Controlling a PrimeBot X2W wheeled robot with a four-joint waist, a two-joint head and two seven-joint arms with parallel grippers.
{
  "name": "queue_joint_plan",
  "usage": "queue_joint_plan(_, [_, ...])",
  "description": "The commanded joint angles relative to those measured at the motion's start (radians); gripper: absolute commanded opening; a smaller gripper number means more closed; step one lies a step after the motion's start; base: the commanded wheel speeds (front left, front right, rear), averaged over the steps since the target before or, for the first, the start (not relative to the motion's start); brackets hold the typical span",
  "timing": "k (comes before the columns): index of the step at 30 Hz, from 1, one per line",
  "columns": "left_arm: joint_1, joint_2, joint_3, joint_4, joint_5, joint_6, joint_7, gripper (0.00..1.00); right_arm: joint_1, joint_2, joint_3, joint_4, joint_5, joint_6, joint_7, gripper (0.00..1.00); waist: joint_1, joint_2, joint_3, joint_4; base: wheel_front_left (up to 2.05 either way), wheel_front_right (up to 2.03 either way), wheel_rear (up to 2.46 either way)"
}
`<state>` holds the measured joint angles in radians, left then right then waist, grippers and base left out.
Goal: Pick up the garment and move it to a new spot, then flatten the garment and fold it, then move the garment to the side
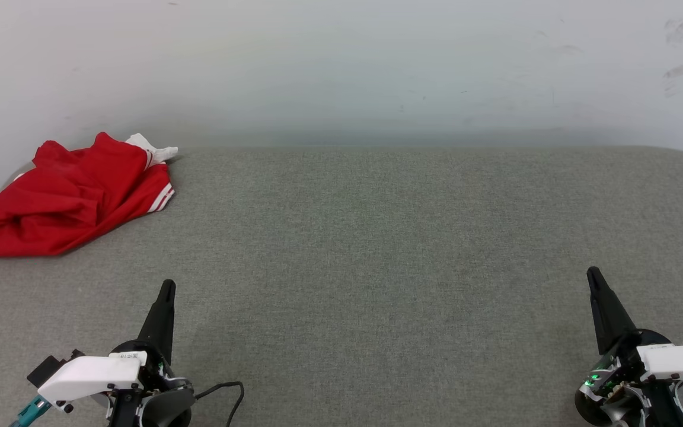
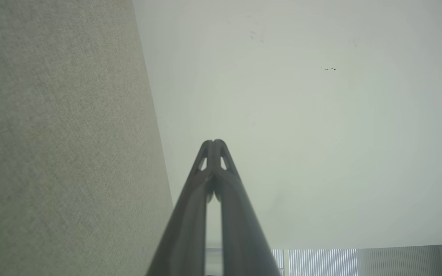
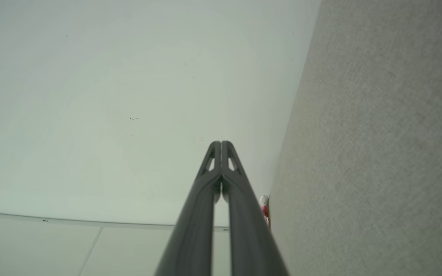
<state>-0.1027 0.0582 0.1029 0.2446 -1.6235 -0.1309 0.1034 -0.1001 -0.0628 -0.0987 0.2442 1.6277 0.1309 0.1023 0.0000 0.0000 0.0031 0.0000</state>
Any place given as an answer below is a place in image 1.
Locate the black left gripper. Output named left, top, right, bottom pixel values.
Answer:
left=109, top=279, right=178, bottom=393

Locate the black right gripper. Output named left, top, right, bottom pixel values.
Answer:
left=574, top=266, right=674, bottom=427

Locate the red basketball jersey white trim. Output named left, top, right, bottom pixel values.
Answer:
left=0, top=132, right=180, bottom=259

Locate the thin black cable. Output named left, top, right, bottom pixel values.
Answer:
left=194, top=381, right=245, bottom=427

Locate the teal cable connector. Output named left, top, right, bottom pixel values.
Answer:
left=9, top=396, right=53, bottom=427

